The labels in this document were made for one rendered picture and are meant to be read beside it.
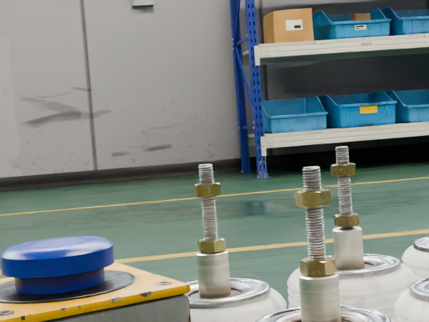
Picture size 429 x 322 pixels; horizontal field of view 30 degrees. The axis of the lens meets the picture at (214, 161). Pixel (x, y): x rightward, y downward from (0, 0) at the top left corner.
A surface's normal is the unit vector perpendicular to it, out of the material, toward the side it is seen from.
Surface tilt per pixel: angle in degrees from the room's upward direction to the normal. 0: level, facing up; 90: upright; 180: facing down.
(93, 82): 90
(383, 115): 94
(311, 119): 95
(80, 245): 3
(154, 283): 0
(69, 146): 90
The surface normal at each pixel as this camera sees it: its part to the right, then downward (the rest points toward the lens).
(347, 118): 0.15, 0.11
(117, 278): -0.07, -1.00
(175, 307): 0.50, 0.01
